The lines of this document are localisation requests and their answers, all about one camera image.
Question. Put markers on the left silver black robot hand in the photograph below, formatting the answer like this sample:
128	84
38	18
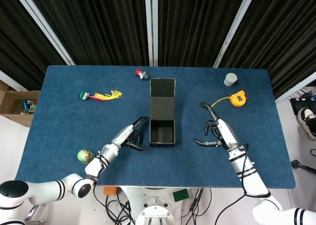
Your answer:
123	133

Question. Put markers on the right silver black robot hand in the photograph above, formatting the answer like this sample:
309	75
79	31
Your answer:
228	133

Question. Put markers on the black foldable cardboard box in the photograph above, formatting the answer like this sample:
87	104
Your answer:
161	106

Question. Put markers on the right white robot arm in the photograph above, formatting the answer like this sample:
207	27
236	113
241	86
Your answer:
251	183

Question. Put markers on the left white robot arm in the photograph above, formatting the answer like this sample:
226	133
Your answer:
93	168

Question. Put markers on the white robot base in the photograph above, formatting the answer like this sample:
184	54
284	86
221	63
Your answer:
153	210

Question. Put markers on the black foot pedal controller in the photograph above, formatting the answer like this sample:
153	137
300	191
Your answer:
298	104

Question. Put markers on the brown cardboard box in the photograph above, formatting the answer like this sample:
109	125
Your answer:
10	99

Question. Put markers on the yellow tape measure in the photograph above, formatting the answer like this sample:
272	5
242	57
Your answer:
238	100

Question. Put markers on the green painted ornament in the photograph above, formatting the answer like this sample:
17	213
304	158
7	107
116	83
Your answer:
85	156

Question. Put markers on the small white jar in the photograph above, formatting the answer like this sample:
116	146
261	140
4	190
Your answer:
230	79

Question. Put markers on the green yellow feather shuttlecock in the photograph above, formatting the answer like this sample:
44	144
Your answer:
84	96

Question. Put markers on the orange block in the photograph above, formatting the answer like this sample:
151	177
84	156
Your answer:
110	191

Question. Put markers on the blue table cloth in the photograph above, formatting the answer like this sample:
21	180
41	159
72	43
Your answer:
61	136

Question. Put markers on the red small figurine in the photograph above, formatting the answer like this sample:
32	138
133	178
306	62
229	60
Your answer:
138	72

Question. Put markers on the black floor stand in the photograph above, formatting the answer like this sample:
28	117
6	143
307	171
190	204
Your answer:
296	163

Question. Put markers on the green block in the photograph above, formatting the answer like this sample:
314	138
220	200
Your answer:
181	195

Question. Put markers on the white black sneaker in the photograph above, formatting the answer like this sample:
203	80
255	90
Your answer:
307	123

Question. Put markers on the colourful toy pile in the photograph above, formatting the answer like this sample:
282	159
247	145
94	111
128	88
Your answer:
28	106

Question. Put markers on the black pleated curtain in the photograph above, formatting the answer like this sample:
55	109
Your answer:
192	25
284	37
98	25
19	37

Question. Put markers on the white frame post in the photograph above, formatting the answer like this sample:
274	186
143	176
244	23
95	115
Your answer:
151	25
12	81
234	27
44	27
296	86

